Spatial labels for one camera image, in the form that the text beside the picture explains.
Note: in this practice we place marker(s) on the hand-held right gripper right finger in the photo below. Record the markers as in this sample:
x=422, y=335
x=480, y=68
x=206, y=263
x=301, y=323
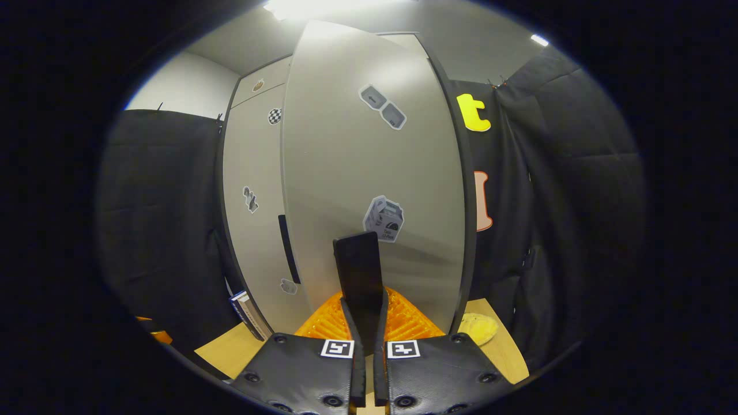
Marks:
x=380, y=374

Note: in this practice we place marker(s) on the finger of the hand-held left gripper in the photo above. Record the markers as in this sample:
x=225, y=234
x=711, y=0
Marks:
x=162, y=337

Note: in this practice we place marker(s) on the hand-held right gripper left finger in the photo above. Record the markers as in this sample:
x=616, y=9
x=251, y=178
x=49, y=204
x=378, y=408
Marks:
x=358, y=374

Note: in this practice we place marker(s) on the grey shoe cabinet door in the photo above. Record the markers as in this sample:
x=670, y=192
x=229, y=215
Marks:
x=346, y=161
x=259, y=259

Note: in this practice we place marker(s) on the grey double-door shoe cabinet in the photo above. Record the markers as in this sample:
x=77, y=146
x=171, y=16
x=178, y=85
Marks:
x=221, y=184

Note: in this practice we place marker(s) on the blue white book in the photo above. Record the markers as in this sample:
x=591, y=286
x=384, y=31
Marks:
x=256, y=320
x=239, y=308

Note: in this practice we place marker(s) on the yellow cloth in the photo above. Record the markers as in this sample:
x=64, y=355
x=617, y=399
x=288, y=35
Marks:
x=478, y=328

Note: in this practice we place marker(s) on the black backdrop cloth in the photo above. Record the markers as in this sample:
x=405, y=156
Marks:
x=576, y=202

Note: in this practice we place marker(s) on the large ceiling light panel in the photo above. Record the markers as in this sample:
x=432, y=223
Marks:
x=323, y=7

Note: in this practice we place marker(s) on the small ceiling light panel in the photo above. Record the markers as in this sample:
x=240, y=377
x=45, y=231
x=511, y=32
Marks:
x=539, y=40

